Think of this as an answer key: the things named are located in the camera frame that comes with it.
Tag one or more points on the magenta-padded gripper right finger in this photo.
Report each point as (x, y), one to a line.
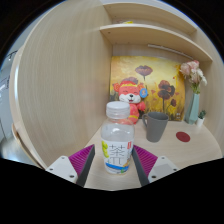
(160, 166)

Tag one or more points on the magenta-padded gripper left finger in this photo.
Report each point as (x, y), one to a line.
(63, 166)

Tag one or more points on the clear drink bottle white cap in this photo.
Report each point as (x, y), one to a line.
(117, 136)

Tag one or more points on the flat round red coaster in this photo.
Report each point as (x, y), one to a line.
(183, 136)

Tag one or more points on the grey mug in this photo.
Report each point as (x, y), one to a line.
(156, 128)

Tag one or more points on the small potted green plant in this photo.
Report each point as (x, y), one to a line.
(200, 117)

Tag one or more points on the teal ribbed vase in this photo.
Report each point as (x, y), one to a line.
(193, 111)

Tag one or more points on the red plush toy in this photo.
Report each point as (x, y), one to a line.
(131, 95)

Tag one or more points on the yellow flower painting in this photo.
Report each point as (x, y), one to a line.
(156, 70)

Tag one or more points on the pink and white flower bouquet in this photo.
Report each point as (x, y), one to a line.
(194, 73)

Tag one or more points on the white light bar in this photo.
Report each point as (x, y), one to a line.
(170, 51)

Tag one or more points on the wooden shelf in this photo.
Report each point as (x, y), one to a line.
(150, 35)

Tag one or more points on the yellow item on shelf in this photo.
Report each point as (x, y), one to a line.
(127, 22)

